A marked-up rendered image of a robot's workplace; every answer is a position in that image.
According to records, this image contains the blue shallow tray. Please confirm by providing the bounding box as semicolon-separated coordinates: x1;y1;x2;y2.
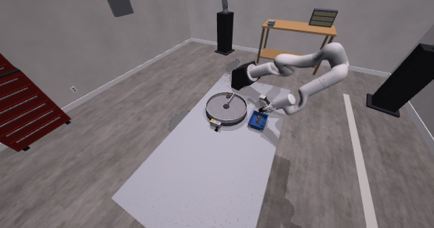
248;110;269;132

